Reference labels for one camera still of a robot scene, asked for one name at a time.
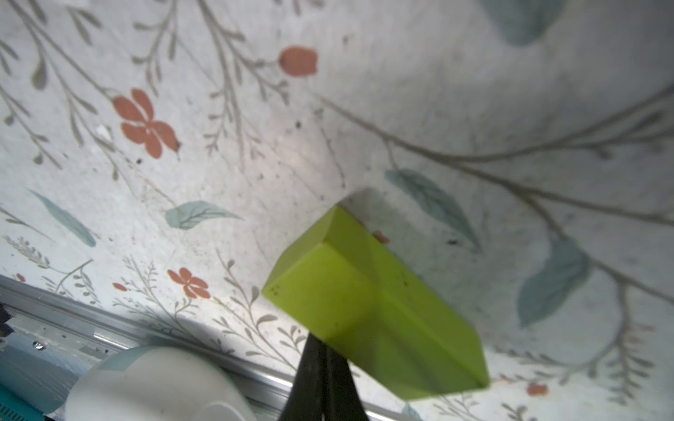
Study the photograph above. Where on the lime green block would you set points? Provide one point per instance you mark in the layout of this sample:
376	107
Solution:
347	289

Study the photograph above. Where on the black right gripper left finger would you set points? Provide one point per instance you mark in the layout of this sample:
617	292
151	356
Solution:
305	402

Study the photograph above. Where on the white round device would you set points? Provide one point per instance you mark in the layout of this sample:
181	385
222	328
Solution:
156	383

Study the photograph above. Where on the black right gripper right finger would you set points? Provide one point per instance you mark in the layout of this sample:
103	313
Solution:
342	402

